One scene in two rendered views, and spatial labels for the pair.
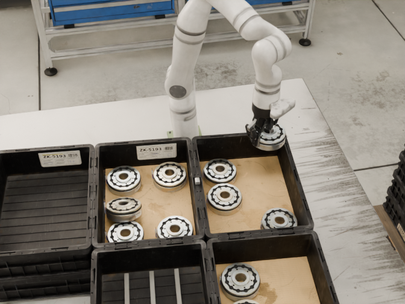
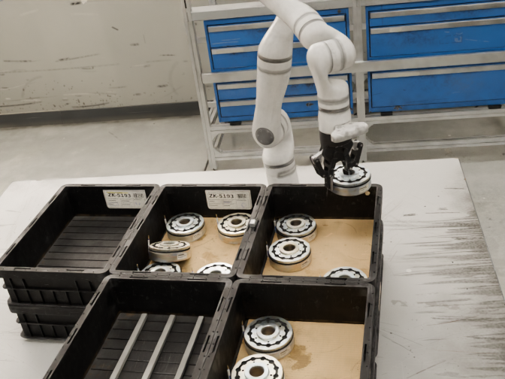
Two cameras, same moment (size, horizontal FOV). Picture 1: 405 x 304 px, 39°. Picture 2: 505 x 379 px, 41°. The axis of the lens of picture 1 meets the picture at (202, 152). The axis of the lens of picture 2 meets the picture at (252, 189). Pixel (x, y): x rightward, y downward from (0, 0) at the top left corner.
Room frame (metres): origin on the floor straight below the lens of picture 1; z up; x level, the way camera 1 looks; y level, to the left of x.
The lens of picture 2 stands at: (-0.12, -0.51, 1.82)
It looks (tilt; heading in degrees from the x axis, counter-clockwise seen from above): 30 degrees down; 23
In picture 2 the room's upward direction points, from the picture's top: 8 degrees counter-clockwise
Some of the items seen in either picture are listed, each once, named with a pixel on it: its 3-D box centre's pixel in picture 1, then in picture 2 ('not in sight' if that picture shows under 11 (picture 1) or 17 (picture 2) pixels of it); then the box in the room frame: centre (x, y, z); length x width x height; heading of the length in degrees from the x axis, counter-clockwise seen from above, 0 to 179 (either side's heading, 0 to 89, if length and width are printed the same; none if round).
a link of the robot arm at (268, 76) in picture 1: (267, 64); (328, 75); (1.24, -0.17, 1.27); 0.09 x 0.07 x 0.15; 129
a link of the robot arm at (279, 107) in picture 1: (272, 95); (339, 117); (1.23, -0.19, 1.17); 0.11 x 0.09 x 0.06; 45
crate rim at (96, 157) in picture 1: (146, 189); (194, 228); (1.11, 0.16, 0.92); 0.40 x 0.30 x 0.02; 7
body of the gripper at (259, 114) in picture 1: (264, 111); (336, 142); (1.24, -0.17, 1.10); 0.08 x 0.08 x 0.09
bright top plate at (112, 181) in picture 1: (123, 177); (185, 223); (1.21, 0.24, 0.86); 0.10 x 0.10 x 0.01
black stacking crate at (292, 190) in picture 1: (247, 193); (316, 248); (1.14, -0.14, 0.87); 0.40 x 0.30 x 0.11; 7
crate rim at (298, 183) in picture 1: (248, 181); (315, 231); (1.14, -0.14, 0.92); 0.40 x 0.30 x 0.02; 7
